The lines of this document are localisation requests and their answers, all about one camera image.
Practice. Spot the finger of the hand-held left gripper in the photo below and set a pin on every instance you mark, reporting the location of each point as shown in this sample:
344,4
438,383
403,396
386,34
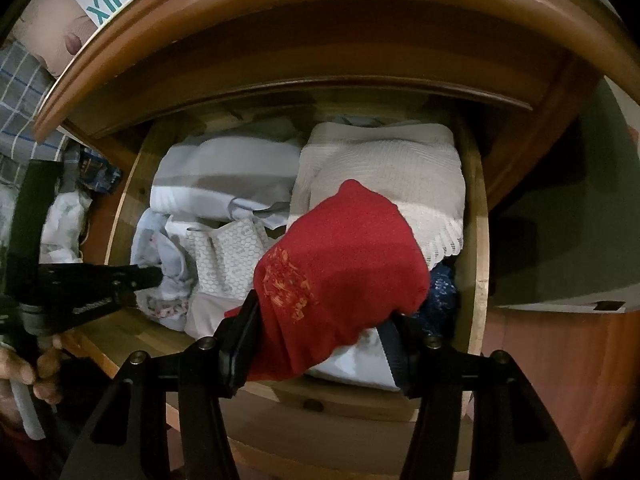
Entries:
90,307
110,278

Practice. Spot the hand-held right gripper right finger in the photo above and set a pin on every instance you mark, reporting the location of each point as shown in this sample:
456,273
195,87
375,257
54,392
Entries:
395,355

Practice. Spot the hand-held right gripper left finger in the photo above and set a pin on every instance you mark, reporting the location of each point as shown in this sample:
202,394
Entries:
240,355

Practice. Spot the wooden drawer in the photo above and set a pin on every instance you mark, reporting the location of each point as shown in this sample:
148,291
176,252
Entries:
280,425

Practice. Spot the white and grey underwear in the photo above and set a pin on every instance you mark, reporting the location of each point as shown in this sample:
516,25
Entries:
225,170

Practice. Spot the plain white underwear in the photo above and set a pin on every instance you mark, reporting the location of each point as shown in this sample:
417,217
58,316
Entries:
350,365

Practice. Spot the cream plain underwear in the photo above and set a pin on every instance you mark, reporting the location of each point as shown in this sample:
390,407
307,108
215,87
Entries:
205,315

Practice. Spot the navy lace underwear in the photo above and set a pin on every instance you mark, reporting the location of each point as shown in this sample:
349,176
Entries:
442,290

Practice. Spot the white honeycomb pattern underwear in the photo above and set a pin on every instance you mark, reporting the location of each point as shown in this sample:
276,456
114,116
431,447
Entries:
225,260

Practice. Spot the beige lace underwear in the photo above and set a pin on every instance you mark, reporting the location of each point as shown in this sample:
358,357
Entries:
400,175

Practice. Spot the person's left hand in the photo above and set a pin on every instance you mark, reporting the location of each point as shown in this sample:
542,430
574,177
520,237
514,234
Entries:
47,365

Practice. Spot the blue snack packet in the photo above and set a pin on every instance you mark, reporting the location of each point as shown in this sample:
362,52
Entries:
97,170

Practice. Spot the grey plaid cloth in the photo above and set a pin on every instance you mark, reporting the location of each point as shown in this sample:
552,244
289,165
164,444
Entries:
20,90

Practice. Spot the brown wooden nightstand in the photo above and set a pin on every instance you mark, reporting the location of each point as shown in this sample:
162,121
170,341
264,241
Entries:
350,35

